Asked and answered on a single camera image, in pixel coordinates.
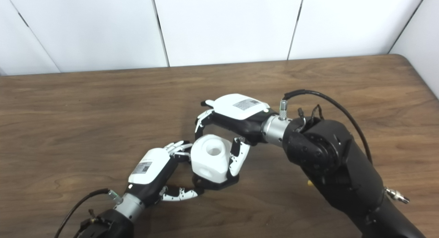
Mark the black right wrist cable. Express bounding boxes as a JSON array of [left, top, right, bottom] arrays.
[[280, 90, 373, 163]]

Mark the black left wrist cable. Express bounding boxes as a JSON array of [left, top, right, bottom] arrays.
[[54, 188, 122, 238]]

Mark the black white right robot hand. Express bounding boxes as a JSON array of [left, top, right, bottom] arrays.
[[195, 94, 278, 178]]

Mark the round white faceted piece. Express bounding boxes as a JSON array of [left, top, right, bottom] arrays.
[[191, 134, 231, 183]]

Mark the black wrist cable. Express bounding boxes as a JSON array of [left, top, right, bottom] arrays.
[[280, 90, 373, 163], [54, 188, 122, 238]]

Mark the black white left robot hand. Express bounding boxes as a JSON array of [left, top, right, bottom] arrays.
[[124, 140, 203, 207]]

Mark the black three-hole holder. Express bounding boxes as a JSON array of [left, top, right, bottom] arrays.
[[192, 169, 239, 191]]

